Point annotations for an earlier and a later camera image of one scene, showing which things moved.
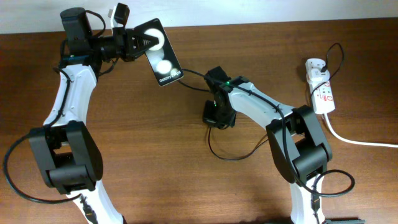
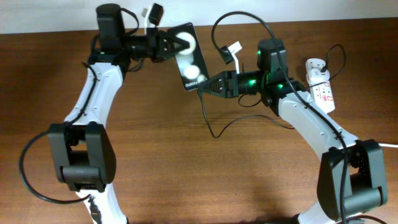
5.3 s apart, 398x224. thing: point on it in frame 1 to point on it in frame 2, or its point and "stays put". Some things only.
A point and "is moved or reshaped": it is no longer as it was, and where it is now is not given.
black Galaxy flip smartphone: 161,58 to 189,61
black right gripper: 208,116 to 226,83
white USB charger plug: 315,75 stays put
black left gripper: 125,43 to 153,34
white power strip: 321,90 stays put
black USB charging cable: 267,137 is moved or reshaped
